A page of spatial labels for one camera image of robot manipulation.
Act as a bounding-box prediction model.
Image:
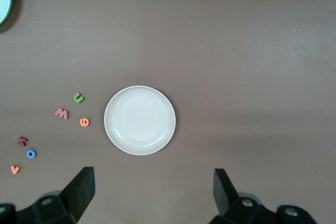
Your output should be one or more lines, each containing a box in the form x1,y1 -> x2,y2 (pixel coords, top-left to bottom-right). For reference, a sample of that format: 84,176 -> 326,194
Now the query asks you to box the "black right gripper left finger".
0,166 -> 96,224

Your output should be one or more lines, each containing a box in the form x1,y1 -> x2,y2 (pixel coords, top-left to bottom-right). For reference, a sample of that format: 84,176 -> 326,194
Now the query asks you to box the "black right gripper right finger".
208,168 -> 319,224

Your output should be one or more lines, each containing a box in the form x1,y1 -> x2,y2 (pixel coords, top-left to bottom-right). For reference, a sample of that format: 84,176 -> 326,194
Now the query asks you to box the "pink foam letter w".
54,107 -> 70,120

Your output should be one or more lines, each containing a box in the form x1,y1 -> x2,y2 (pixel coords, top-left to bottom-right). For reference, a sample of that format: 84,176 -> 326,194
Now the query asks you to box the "green foam letter u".
72,92 -> 85,104

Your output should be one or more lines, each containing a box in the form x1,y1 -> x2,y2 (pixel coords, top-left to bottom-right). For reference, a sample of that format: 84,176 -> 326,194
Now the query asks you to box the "beige round plate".
103,85 -> 176,156

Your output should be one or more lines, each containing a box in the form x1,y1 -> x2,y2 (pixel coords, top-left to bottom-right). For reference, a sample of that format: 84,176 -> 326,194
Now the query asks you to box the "brown table cover sheet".
0,0 -> 336,224

